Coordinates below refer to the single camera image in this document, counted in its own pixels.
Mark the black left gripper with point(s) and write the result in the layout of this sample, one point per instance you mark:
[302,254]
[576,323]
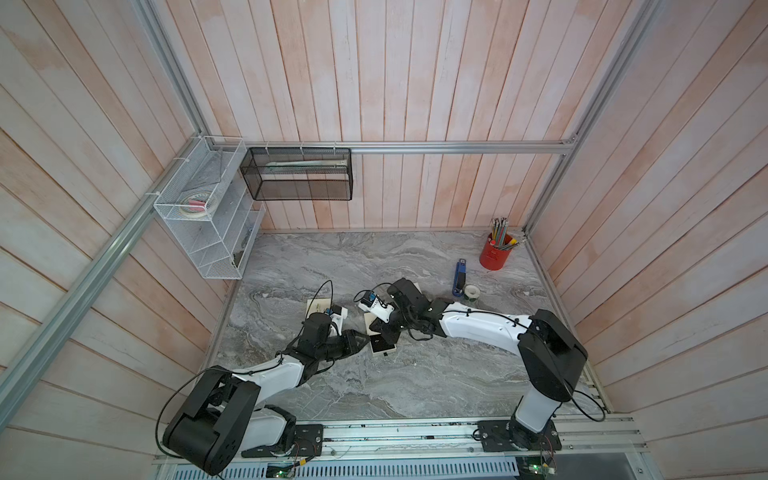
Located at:
[350,343]

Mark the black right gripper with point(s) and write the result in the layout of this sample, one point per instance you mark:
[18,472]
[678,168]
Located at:
[381,327]

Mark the cream drawer jewelry box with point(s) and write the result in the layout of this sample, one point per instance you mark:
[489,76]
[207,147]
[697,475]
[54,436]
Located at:
[383,338]

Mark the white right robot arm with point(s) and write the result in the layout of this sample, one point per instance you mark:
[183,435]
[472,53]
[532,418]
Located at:
[553,358]

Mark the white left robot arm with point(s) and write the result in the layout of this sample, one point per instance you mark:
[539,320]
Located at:
[227,414]

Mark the cream large gift box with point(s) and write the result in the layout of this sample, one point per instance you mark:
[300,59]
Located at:
[318,306]

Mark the red pencil cup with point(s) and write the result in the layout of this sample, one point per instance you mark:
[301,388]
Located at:
[494,255]

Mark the coloured pencils bundle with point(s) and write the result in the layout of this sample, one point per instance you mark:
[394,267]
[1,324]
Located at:
[500,237]

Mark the tape roll on shelf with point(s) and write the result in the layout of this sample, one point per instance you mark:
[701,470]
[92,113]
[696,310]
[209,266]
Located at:
[198,205]

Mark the black wire mesh basket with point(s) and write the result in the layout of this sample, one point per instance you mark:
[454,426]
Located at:
[298,173]

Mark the white wire mesh shelf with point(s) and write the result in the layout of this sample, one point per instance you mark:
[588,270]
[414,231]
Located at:
[217,245]

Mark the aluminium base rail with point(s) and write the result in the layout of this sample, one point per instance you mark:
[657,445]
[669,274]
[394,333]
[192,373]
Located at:
[448,438]

